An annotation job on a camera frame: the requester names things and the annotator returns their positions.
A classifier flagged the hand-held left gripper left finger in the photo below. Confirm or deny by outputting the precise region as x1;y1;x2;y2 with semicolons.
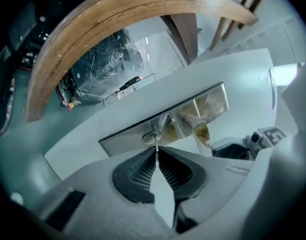
37;145;174;236

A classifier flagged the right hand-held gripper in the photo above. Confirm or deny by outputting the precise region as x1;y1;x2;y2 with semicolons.
212;125;286;162

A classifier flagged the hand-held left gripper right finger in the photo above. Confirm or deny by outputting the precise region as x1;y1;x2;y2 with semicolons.
157;145;306;235

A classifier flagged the white door with handle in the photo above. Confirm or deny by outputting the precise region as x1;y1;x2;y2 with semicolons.
44;47;279;183

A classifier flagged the metal tray with food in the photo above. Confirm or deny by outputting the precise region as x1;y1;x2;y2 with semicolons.
98;81;230;158

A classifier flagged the small red yellow tool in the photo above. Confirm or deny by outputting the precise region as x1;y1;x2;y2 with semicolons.
56;83;82;113

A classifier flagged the slim black tool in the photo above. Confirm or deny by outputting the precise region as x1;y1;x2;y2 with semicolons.
114;74;144;95

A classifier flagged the dark wooden staircase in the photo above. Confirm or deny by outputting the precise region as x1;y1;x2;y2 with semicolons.
161;0;271;65

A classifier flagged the black plastic-wrapped equipment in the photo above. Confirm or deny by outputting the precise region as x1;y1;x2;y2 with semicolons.
64;28;144;105

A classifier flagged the black hard case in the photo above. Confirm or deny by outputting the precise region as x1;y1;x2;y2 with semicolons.
6;0;78;73

